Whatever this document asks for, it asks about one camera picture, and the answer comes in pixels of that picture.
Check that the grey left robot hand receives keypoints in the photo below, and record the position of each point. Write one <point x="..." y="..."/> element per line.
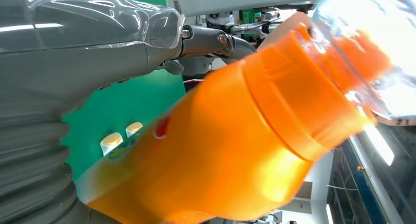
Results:
<point x="71" y="47"/>

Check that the orange plastic bottle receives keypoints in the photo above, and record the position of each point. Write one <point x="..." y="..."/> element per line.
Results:
<point x="221" y="135"/>

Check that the white shampoo bottle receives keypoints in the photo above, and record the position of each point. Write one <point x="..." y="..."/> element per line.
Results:
<point x="111" y="143"/>
<point x="134" y="129"/>

